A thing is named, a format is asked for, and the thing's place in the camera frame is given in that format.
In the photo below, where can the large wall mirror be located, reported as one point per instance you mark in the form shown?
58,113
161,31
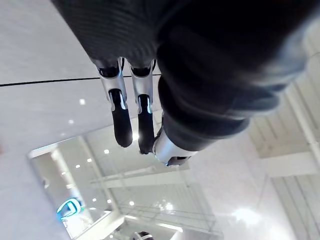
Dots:
140,195

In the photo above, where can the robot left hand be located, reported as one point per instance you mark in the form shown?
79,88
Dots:
190,62

